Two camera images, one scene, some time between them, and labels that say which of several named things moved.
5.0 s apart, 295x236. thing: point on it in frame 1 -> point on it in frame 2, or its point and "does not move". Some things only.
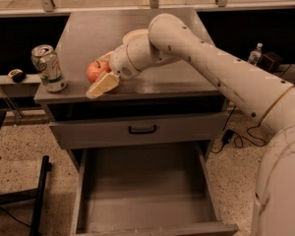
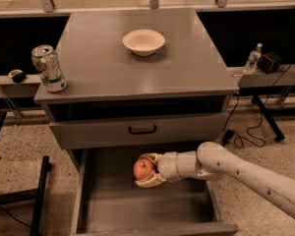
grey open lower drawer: x=146 y=191 does not move
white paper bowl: x=137 y=37 does not move
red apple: x=95 y=70 -> x=142 y=168
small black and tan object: x=18 y=76 does not move
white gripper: x=120 y=62 -> x=167 y=166
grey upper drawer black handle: x=138 y=131 does not move
